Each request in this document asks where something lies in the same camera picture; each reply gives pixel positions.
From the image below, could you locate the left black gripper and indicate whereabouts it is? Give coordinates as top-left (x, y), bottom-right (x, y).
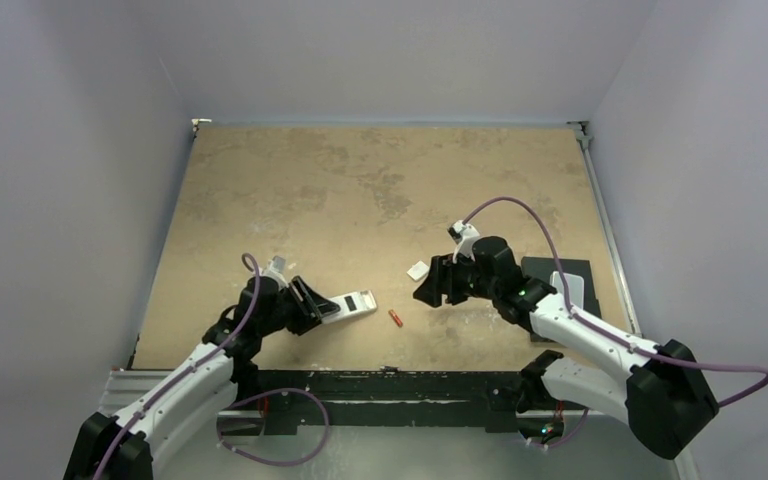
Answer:
top-left (257, 276), bottom-right (337, 336)

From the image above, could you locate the white battery cover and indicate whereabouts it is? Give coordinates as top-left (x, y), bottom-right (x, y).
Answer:
top-left (406, 261), bottom-right (430, 282)

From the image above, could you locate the white red remote control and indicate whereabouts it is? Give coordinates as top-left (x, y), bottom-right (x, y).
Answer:
top-left (322, 290), bottom-right (378, 324)

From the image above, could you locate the red AAA battery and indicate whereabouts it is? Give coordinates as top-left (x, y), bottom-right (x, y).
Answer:
top-left (388, 309), bottom-right (404, 328)

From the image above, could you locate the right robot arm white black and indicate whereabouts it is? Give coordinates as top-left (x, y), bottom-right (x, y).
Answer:
top-left (413, 236), bottom-right (720, 459)

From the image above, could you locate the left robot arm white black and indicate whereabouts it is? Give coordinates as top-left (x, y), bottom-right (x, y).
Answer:
top-left (64, 275), bottom-right (358, 479)

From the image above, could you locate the white device on box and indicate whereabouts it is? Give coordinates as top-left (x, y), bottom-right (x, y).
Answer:
top-left (550, 270), bottom-right (586, 309)

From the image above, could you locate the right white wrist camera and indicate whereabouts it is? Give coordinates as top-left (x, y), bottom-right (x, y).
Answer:
top-left (447, 220), bottom-right (481, 264)

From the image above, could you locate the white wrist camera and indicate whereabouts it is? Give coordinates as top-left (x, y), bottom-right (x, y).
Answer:
top-left (447, 220), bottom-right (481, 264)
top-left (260, 256), bottom-right (289, 289)

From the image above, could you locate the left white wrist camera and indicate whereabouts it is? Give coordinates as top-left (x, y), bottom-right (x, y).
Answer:
top-left (260, 256), bottom-right (289, 289)

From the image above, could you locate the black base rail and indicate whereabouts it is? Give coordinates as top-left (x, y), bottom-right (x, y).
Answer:
top-left (248, 370), bottom-right (557, 435)

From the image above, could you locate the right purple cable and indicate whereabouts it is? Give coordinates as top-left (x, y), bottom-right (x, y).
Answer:
top-left (462, 196), bottom-right (768, 409)

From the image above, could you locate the purple loop cable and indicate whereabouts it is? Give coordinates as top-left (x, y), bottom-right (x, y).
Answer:
top-left (215, 392), bottom-right (330, 469)

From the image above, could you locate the aluminium frame rail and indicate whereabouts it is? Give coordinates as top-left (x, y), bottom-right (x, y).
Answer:
top-left (568, 121), bottom-right (700, 480)

